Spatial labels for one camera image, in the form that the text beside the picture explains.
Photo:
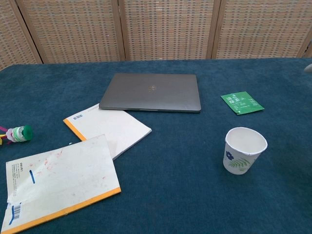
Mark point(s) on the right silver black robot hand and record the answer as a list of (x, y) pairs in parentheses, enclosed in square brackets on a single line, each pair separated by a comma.
[(309, 68)]

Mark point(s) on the white floral paper cup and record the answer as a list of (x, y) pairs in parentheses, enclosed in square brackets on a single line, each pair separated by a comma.
[(237, 165)]

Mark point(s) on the green tea sachet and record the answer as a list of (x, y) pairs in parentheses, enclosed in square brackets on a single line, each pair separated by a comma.
[(241, 103)]

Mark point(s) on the woven wooden folding screen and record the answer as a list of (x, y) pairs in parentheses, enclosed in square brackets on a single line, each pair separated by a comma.
[(165, 26)]

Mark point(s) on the grey closed laptop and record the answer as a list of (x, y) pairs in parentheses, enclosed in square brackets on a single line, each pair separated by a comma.
[(153, 92)]

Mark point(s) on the blue felt table cover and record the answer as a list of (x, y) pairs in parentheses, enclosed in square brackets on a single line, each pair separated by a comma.
[(185, 175)]

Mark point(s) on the clean white orange-spine notebook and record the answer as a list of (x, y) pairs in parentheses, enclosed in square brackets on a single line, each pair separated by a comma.
[(109, 126)]

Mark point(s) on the stained white orange-spine notebook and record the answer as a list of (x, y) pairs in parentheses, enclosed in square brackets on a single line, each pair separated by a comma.
[(61, 180)]

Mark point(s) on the colourful feather shuttlecock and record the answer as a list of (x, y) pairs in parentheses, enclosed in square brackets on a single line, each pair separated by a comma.
[(20, 133)]

